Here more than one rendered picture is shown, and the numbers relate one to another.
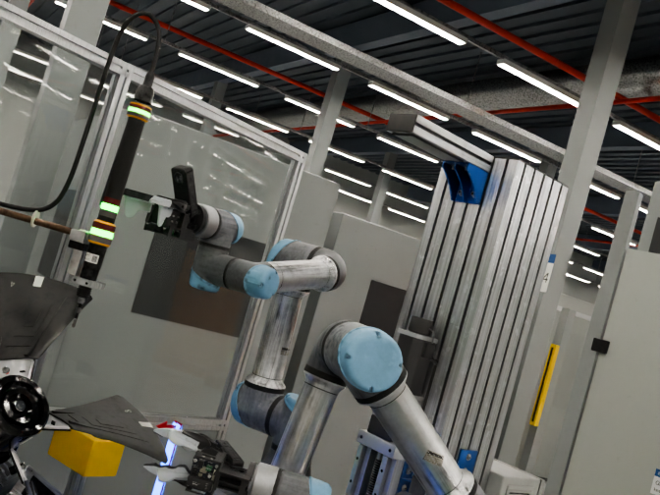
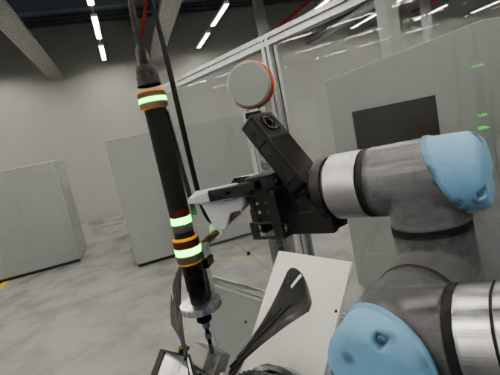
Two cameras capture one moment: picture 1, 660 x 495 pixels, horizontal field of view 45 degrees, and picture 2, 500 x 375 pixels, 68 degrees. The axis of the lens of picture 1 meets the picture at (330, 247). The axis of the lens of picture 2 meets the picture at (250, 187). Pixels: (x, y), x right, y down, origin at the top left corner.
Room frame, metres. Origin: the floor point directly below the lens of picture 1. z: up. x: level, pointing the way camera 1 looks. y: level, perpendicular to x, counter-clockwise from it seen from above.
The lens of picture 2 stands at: (1.78, -0.12, 1.72)
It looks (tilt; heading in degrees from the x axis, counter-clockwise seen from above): 8 degrees down; 103
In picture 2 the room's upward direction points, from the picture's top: 12 degrees counter-clockwise
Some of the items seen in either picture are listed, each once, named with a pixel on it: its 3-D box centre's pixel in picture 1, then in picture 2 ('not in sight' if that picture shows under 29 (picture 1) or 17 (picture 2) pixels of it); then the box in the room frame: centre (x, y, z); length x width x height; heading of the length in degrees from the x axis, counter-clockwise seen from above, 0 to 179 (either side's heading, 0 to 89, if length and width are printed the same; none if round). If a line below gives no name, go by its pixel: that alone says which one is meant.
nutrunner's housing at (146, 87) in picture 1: (117, 184); (174, 191); (1.54, 0.43, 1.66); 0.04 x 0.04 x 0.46
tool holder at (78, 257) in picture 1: (88, 258); (197, 278); (1.54, 0.44, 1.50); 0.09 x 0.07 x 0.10; 87
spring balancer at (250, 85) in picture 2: not in sight; (250, 85); (1.57, 1.15, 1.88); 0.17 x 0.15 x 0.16; 142
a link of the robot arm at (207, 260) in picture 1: (214, 268); (435, 278); (1.87, 0.25, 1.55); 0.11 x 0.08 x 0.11; 61
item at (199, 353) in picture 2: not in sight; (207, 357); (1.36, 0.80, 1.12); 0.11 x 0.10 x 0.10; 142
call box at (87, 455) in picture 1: (85, 450); not in sight; (2.00, 0.44, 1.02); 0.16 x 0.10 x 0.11; 52
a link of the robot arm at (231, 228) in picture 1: (219, 227); (423, 179); (1.87, 0.27, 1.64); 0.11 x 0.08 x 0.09; 151
